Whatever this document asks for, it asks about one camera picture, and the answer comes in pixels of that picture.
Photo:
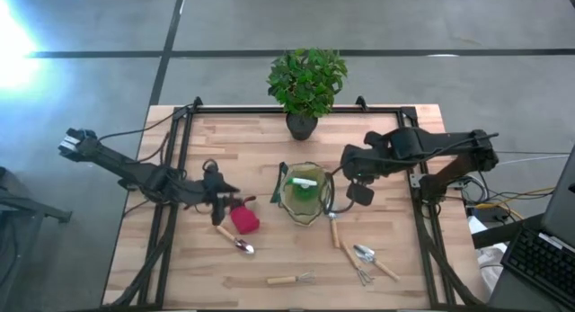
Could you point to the green spray bottle white trigger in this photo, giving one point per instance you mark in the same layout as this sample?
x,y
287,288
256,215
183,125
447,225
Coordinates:
x,y
305,193

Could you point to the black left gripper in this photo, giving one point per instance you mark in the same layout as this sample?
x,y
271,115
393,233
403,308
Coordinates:
x,y
214,188

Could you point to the grey laptop with black keyboard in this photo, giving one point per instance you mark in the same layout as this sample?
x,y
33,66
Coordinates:
x,y
539,262

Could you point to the red and black gardening glove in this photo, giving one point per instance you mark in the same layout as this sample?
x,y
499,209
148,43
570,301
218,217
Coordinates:
x,y
245,220

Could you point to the beige green-trimmed gardening bag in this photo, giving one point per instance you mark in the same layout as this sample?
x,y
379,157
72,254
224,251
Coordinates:
x,y
310,213

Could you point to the black aluminium table frame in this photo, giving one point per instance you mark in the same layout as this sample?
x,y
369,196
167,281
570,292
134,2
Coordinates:
x,y
292,109

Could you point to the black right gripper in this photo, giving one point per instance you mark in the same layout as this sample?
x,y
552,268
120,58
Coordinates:
x,y
366,161

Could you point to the green plant in black pot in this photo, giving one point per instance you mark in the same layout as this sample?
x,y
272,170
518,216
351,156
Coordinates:
x,y
307,82

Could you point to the black metal stand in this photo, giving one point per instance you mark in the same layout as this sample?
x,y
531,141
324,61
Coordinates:
x,y
27,204

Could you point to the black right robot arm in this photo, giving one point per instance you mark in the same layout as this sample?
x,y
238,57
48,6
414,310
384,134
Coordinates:
x,y
431,143

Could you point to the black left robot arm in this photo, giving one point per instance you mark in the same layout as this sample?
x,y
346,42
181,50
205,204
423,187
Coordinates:
x,y
112,161

